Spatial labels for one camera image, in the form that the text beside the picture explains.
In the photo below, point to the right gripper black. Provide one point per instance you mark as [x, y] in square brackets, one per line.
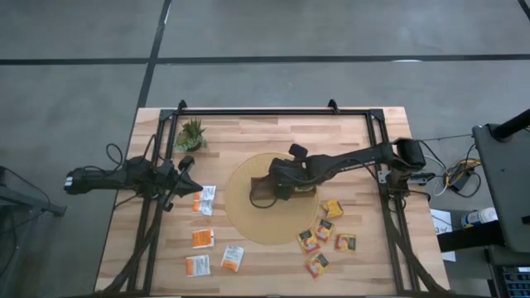
[298, 171]

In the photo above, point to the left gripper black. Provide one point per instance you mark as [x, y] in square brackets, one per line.
[169, 183]

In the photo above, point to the yellow green lemon tea packet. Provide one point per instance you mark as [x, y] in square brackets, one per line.
[306, 188]

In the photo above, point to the white orange tea packet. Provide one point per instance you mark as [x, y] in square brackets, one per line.
[198, 265]
[205, 193]
[203, 238]
[203, 208]
[232, 258]

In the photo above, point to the brown wooden tea box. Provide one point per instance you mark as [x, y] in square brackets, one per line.
[260, 191]

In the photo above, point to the orange red mango tea packet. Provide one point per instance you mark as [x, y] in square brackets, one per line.
[308, 241]
[324, 230]
[345, 242]

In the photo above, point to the black tea packets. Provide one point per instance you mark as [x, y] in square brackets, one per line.
[317, 265]

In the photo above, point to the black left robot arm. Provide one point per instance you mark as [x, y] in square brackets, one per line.
[103, 180]

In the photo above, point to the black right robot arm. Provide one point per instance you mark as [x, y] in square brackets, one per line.
[364, 156]

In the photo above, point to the potted green succulent plant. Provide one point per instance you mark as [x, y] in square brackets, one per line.
[190, 136]

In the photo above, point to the round woven beige placemat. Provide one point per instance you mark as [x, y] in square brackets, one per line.
[269, 223]

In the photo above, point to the white paper sheet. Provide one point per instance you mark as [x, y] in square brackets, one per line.
[441, 225]

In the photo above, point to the grey metal stand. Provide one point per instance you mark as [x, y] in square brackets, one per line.
[25, 203]

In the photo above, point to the white bottle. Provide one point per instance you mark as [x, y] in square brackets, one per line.
[480, 217]

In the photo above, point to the black keyboard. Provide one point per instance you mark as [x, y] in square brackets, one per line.
[515, 281]

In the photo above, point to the black aluminium table frame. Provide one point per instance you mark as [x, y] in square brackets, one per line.
[269, 112]

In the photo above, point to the silver metal bracket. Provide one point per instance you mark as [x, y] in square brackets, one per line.
[383, 176]

